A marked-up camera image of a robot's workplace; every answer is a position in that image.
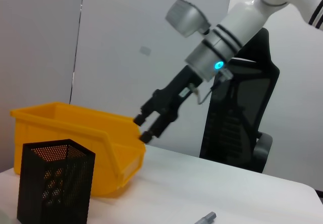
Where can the grey marker pen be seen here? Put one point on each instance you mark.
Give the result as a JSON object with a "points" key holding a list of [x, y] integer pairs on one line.
{"points": [[207, 217]]}

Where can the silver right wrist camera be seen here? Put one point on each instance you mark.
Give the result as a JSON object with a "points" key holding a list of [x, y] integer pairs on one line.
{"points": [[186, 17]]}

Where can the black mesh pen holder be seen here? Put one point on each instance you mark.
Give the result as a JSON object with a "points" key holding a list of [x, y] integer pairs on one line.
{"points": [[63, 203]]}

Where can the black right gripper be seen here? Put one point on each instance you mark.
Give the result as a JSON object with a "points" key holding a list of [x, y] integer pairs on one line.
{"points": [[171, 98]]}

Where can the yellow plastic bin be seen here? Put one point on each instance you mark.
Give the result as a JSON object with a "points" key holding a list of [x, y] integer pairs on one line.
{"points": [[75, 133]]}

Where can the black office chair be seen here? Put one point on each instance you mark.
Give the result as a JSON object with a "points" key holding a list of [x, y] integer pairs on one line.
{"points": [[239, 120]]}

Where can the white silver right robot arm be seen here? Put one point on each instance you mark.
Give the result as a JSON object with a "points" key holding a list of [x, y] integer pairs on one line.
{"points": [[239, 22]]}

